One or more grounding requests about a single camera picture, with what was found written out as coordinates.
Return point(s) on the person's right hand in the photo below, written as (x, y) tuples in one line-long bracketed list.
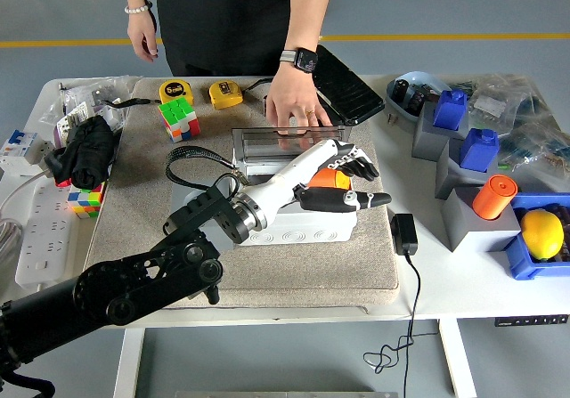
[(141, 35)]

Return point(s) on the person's left hand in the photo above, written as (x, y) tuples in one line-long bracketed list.
[(289, 95)]

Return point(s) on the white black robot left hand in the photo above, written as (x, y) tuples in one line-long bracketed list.
[(294, 173)]

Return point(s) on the orange cylindrical battery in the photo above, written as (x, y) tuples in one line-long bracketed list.
[(327, 179), (494, 197)]

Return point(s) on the grey junction box clear lid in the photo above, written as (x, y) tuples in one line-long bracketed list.
[(303, 237)]

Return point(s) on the person's left forearm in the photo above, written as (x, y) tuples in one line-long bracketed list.
[(307, 15)]

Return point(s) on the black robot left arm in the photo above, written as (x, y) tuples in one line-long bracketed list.
[(133, 278)]

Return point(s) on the black smartwatch grey band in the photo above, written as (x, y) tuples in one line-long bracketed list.
[(305, 59)]

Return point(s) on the yellow tape measure round label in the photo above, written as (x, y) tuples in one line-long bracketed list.
[(173, 90)]

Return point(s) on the yellow tape measure square label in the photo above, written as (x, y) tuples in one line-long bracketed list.
[(225, 93)]

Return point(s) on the clear bags with small hardware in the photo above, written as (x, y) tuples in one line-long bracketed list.
[(78, 88)]

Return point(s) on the large colourful puzzle cube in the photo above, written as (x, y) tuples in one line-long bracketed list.
[(178, 117)]

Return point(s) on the person's torso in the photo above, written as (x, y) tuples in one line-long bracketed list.
[(231, 15)]

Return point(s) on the grey-brown fabric mat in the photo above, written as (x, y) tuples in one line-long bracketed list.
[(311, 278)]

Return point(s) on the grey holder block with hole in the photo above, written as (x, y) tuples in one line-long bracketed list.
[(187, 197)]

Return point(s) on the black capacitor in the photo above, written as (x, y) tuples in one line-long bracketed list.
[(420, 99), (401, 88)]

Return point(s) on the light blue bowl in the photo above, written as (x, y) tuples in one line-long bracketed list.
[(401, 106)]

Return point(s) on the black power adapter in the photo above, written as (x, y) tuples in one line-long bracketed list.
[(404, 233)]

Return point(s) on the black cloth bundle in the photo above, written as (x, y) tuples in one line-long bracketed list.
[(89, 157)]

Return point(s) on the blue plastic block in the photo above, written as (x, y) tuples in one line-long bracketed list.
[(450, 111), (478, 148)]

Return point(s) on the white circuit breaker blue lever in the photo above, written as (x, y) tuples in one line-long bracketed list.
[(22, 146)]

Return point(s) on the small colourful puzzle cube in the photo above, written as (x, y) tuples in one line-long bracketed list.
[(87, 200)]

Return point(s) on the white power strip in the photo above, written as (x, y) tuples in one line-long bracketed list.
[(44, 246)]

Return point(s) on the clear bags of parts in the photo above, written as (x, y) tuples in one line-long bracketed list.
[(525, 104)]

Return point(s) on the blue plastic bin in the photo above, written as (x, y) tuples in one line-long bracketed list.
[(521, 264)]

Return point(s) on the white table leg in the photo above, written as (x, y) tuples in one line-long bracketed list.
[(456, 362), (129, 362)]

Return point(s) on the yellow lemon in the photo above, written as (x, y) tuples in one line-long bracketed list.
[(541, 233)]

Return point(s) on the black table control panel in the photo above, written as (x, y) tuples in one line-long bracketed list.
[(530, 321)]

